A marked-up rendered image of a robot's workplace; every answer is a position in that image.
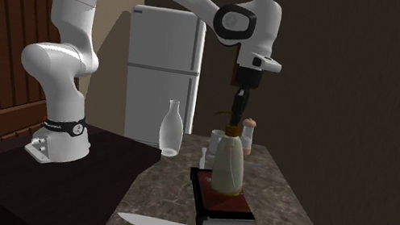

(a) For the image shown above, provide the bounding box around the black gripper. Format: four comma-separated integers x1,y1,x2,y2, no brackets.
226,64,265,131

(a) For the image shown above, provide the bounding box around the pink topped shaker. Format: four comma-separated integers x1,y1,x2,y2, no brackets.
237,116,258,157

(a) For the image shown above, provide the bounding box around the white mug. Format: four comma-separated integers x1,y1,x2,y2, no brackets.
206,127,227,158

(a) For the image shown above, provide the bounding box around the pale green pump bottle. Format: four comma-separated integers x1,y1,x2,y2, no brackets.
203,107,255,198

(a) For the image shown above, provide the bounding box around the clear glass bottle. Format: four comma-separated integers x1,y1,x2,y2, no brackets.
155,98,190,160

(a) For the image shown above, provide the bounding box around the white refrigerator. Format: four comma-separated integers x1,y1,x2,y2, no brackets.
112,2,210,153

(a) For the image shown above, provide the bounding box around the dark red book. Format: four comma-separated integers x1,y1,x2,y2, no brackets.
181,165,263,225

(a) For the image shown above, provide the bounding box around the dark robot stand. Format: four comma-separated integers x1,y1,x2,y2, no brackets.
0,110,165,225

